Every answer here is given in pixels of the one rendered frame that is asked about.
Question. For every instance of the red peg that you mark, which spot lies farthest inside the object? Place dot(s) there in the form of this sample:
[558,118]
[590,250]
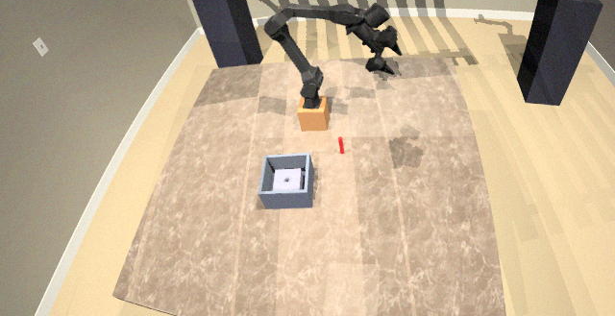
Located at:
[341,145]

